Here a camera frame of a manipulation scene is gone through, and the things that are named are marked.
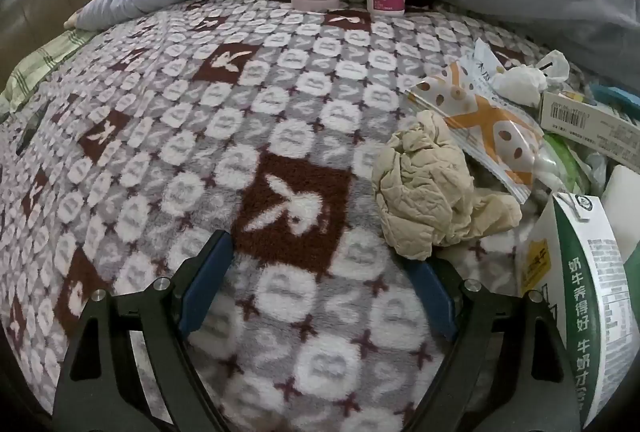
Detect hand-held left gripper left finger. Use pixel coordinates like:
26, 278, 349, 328
52, 229, 236, 432

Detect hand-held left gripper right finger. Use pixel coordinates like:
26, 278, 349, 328
402, 256, 591, 432

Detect beige paper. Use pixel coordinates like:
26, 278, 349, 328
372, 110, 523, 261

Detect white tissue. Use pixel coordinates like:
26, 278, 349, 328
489, 64, 548, 107
535, 49, 571, 87

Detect blue plastic packet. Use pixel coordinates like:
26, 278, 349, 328
590, 84, 640, 110

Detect grey maroon printed blanket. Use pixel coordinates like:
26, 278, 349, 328
0, 0, 601, 432

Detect green white milk carton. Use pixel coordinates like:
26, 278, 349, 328
515, 192, 640, 432

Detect orange white snack wrapper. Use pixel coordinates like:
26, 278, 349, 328
405, 62, 546, 205

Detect green plastic wrapper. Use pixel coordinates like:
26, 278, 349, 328
542, 132, 608, 197

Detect white cardboard box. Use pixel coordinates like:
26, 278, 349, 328
539, 90, 640, 165

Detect white printed wrapper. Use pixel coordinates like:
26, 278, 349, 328
470, 38, 508, 80

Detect green striped sheet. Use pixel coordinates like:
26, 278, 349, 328
0, 29, 96, 113

